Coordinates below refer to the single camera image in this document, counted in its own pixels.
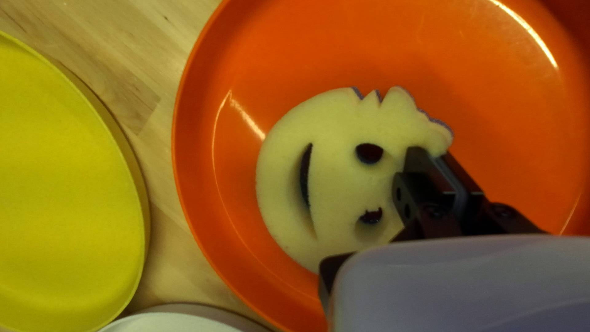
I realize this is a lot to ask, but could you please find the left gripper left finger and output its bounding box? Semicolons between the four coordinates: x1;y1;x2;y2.
318;147;468;319

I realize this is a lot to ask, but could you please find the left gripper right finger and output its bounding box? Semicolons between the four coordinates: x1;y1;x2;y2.
433;152;547;237

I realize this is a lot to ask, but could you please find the yellow smiling face sponge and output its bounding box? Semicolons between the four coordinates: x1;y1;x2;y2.
256;86;454;274

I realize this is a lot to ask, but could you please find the orange round plate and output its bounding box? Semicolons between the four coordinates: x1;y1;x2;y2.
171;0;590;332

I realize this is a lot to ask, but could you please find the light grey round plate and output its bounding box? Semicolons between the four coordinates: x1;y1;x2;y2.
99;303;273;332

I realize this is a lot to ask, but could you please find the yellow round plate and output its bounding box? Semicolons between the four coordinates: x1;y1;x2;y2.
0;30;151;332

